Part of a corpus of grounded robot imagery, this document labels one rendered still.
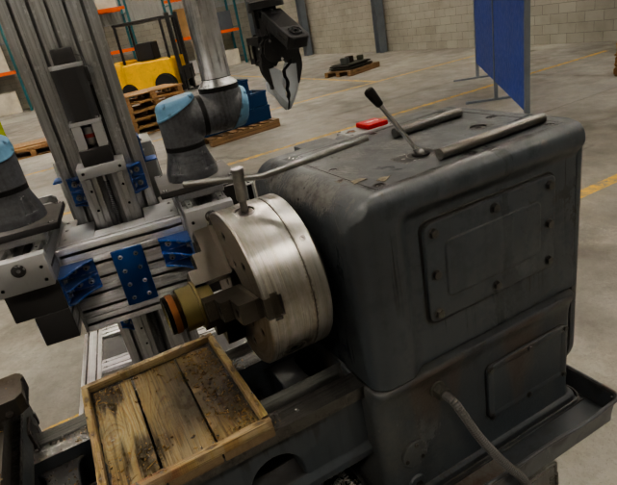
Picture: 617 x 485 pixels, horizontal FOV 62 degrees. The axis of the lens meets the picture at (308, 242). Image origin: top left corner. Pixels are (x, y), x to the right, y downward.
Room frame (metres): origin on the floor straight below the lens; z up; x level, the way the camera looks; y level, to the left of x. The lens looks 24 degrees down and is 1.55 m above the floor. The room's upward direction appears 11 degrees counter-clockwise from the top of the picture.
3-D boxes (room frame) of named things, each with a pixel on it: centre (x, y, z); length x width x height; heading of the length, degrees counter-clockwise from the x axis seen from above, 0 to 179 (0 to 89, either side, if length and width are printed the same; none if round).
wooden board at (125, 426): (0.82, 0.33, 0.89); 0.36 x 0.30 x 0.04; 23
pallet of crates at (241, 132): (8.15, 0.80, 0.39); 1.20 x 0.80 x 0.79; 122
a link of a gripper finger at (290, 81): (1.13, -0.02, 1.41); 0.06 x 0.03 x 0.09; 25
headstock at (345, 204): (1.10, -0.25, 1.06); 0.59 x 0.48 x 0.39; 113
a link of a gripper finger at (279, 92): (1.12, 0.01, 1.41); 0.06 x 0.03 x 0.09; 25
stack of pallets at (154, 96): (10.33, 2.50, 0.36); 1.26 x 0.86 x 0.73; 126
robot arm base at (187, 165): (1.52, 0.30, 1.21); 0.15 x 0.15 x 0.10
